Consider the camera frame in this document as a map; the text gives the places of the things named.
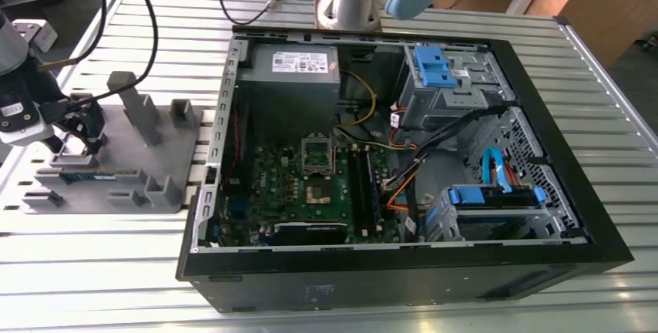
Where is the short blue expansion slot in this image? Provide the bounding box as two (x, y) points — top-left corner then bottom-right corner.
(227, 197), (249, 221)

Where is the blue drive bay bracket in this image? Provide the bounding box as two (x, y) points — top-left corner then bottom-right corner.
(413, 45), (462, 89)

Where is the metal locking lever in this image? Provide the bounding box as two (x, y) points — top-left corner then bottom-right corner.
(331, 132), (343, 180)

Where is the black cable bundle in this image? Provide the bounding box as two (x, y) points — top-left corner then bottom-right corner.
(383, 104), (513, 191)

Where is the grey white wire bundle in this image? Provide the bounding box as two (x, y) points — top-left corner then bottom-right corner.
(334, 124), (413, 150)

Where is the grey power supply unit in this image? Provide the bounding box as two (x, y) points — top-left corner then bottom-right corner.
(237, 43), (343, 137)

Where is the black graphics card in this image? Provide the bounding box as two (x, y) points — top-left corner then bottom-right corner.
(271, 220), (351, 247)

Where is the black RAM slot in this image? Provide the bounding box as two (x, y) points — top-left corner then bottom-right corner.
(349, 146), (366, 234)
(354, 146), (373, 234)
(361, 146), (378, 234)

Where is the black PC case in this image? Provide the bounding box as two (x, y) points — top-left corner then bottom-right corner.
(175, 23), (637, 314)

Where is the metal drive cage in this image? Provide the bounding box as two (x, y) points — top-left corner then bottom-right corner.
(397, 42), (517, 132)
(422, 184), (590, 242)

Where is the green motherboard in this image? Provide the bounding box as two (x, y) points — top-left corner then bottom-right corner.
(215, 132), (410, 247)

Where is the red flat data cable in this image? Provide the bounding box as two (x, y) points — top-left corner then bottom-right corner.
(501, 161), (522, 190)

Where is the blue RAM stick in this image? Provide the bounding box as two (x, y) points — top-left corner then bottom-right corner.
(60, 170), (119, 182)

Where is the black camera cable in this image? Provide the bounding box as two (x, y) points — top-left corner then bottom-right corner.
(36, 0), (110, 71)
(39, 0), (159, 123)

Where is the yellow wire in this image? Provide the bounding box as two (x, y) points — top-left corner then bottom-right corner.
(333, 69), (379, 129)

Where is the grey parts rack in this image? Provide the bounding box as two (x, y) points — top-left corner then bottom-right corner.
(19, 71), (206, 215)

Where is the silver CPU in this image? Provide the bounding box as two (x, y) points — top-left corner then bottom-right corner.
(60, 140), (89, 157)

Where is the wooden cabinet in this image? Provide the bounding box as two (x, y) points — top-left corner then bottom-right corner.
(558, 0), (658, 70)

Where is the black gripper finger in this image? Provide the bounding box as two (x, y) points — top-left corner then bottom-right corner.
(79, 132), (110, 156)
(44, 134), (67, 156)

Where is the blue flat data cable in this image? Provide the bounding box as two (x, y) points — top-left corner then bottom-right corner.
(482, 147), (514, 194)

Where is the hard disk in blue carrier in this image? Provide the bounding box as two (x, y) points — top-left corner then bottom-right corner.
(446, 184), (548, 210)

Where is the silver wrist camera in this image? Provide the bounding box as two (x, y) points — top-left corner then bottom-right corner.
(11, 19), (58, 53)
(0, 78), (56, 148)

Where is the orange red wire bundle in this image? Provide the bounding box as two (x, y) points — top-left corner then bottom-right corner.
(387, 103), (414, 152)

